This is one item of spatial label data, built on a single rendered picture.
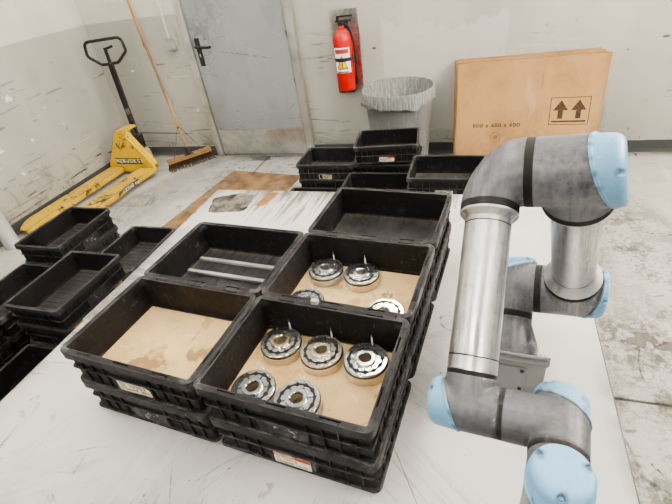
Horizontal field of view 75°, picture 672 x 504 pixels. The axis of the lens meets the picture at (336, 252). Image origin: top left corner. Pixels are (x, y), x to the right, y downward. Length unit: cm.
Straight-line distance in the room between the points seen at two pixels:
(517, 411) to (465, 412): 7
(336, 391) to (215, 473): 34
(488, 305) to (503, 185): 19
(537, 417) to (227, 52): 407
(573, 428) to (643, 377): 163
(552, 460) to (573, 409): 10
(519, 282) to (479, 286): 40
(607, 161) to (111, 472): 120
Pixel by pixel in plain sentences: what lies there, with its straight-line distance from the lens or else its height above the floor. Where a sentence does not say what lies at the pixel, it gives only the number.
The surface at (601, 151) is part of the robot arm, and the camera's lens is 77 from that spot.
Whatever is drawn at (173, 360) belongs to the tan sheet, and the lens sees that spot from 123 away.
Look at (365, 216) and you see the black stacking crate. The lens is 160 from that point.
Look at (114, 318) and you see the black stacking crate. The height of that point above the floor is 89.
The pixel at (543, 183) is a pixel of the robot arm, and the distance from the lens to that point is 76.
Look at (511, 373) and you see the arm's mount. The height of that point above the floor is 78.
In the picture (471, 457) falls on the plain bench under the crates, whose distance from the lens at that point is 109.
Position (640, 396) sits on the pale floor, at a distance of 224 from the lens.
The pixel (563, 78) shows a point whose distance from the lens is 379.
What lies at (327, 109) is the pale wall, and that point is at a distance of 420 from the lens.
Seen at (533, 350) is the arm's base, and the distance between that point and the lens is 112.
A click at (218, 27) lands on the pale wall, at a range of 440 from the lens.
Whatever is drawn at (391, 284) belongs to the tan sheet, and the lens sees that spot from 127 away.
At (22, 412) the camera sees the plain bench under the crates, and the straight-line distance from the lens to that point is 156.
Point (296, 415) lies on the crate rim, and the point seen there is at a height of 93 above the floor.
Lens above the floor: 164
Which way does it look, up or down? 35 degrees down
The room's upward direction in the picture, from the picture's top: 9 degrees counter-clockwise
